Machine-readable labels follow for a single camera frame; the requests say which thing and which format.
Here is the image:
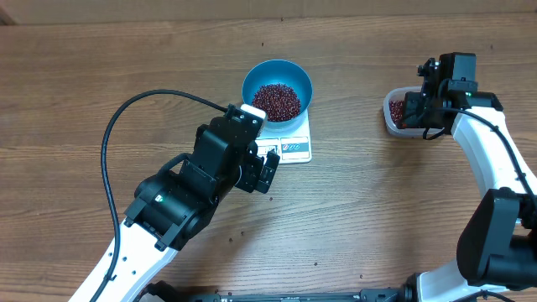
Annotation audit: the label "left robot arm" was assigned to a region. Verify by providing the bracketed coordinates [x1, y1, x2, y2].
[72, 117, 279, 301]

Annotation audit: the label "red adzuki beans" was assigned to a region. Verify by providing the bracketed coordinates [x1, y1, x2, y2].
[388, 100, 404, 128]

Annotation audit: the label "white digital kitchen scale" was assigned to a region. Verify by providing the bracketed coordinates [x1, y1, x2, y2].
[256, 110, 312, 164]

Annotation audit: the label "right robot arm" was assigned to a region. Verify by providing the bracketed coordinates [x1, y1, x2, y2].
[397, 52, 536, 301]

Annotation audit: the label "red beans in bowl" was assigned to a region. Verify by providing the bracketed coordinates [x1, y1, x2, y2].
[252, 84, 301, 122]

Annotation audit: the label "blue plastic bowl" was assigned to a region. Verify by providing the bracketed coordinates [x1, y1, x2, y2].
[242, 60, 314, 114]

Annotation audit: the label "clear plastic container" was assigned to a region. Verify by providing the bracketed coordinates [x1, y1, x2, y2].
[383, 86, 424, 138]

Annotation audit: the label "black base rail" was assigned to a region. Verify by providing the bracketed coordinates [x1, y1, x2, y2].
[177, 289, 413, 302]

